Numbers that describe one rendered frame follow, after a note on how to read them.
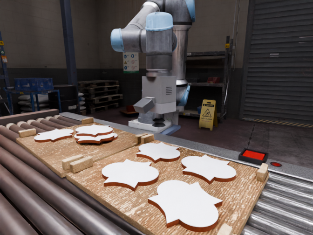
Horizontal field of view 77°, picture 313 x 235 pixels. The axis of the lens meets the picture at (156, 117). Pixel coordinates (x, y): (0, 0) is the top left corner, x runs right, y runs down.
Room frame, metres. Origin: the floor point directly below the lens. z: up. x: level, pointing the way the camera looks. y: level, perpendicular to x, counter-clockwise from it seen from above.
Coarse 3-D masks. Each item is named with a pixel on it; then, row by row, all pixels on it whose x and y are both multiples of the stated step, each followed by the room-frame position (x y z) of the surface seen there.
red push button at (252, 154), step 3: (246, 150) 0.63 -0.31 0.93; (246, 153) 0.61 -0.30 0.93; (249, 153) 0.61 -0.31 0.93; (252, 153) 0.61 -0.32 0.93; (255, 153) 0.61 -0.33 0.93; (258, 153) 0.61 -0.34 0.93; (261, 153) 0.61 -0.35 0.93; (249, 156) 0.58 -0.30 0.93; (252, 156) 0.58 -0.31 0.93; (255, 156) 0.58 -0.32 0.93; (258, 156) 0.58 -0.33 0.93; (261, 156) 0.58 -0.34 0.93; (264, 156) 0.59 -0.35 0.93; (261, 159) 0.56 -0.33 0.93
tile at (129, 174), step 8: (128, 160) 0.52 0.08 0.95; (104, 168) 0.47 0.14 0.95; (112, 168) 0.47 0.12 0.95; (120, 168) 0.47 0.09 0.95; (128, 168) 0.47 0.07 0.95; (136, 168) 0.47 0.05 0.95; (144, 168) 0.47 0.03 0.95; (152, 168) 0.47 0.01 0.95; (104, 176) 0.44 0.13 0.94; (112, 176) 0.43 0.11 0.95; (120, 176) 0.43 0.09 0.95; (128, 176) 0.43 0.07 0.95; (136, 176) 0.43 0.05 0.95; (144, 176) 0.43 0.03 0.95; (152, 176) 0.43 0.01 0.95; (104, 184) 0.40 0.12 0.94; (112, 184) 0.41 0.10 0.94; (120, 184) 0.40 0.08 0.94; (128, 184) 0.40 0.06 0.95; (136, 184) 0.40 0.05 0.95; (144, 184) 0.41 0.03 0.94
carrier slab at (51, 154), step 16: (64, 128) 0.87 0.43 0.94; (112, 128) 0.87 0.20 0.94; (32, 144) 0.67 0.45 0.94; (48, 144) 0.67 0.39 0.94; (64, 144) 0.67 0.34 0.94; (80, 144) 0.67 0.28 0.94; (96, 144) 0.67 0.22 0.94; (112, 144) 0.67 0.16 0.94; (128, 144) 0.67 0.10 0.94; (48, 160) 0.54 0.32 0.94; (96, 160) 0.55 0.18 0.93; (64, 176) 0.47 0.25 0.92
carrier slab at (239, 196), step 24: (168, 144) 0.67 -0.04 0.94; (96, 168) 0.49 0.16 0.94; (168, 168) 0.49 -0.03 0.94; (240, 168) 0.49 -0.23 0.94; (96, 192) 0.38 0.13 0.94; (120, 192) 0.38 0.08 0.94; (144, 192) 0.38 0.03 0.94; (216, 192) 0.38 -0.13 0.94; (240, 192) 0.38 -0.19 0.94; (120, 216) 0.33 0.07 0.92; (144, 216) 0.31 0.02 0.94; (240, 216) 0.31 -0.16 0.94
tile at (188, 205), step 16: (160, 192) 0.37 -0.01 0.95; (176, 192) 0.37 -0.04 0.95; (192, 192) 0.37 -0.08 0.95; (160, 208) 0.32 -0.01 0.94; (176, 208) 0.32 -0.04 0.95; (192, 208) 0.32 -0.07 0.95; (208, 208) 0.32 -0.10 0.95; (176, 224) 0.29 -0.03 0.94; (192, 224) 0.28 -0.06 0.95; (208, 224) 0.28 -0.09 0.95
